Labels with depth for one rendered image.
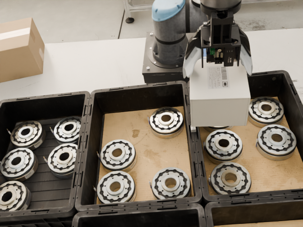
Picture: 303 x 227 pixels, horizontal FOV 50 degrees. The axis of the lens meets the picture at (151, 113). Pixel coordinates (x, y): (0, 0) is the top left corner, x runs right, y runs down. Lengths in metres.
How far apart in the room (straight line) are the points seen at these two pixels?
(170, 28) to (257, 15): 1.86
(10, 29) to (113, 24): 1.54
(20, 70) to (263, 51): 1.05
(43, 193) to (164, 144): 0.37
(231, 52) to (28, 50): 1.02
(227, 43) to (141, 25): 2.34
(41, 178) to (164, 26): 0.64
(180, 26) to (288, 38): 0.57
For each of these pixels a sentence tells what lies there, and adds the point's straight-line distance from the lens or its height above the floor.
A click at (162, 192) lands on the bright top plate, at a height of 0.86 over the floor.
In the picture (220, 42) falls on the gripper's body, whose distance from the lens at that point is 0.60.
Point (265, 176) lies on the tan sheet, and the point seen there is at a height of 0.83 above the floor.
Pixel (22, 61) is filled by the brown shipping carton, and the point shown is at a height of 0.79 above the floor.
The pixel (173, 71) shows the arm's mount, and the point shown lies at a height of 0.80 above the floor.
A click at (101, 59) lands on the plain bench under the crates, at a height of 0.70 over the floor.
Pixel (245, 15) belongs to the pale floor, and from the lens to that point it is 2.97.
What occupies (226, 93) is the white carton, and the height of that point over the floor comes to 1.13.
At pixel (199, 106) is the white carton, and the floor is 1.11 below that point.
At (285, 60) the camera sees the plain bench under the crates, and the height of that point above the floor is 0.70.
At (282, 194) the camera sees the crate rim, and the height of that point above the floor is 0.93.
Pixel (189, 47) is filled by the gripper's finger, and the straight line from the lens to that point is 0.69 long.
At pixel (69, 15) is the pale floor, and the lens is 3.31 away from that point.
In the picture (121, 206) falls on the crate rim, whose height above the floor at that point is 0.93.
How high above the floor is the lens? 1.62
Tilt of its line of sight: 49 degrees down
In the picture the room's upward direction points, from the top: 11 degrees counter-clockwise
